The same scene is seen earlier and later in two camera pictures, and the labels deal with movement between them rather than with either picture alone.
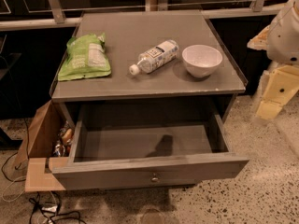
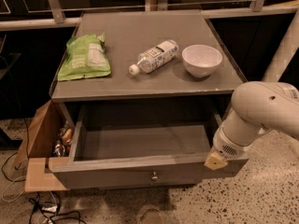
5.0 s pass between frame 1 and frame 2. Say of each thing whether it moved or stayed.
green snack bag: stayed
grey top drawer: stayed
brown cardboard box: stayed
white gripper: moved
